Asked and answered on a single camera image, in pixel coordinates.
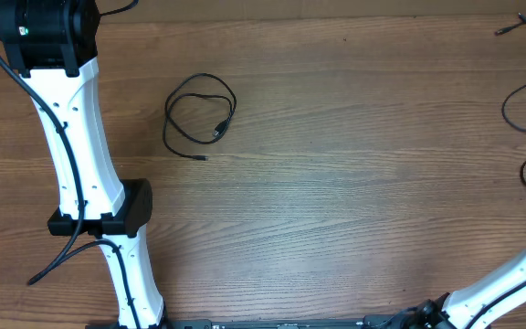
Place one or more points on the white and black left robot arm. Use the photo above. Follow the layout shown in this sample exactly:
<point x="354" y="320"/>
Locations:
<point x="51" y="51"/>

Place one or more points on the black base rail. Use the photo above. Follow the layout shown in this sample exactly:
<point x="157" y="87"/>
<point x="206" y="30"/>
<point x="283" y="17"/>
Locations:
<point x="404" y="321"/>

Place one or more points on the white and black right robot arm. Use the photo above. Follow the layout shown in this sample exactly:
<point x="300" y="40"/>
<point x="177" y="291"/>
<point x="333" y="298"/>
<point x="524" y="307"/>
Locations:
<point x="478" y="305"/>

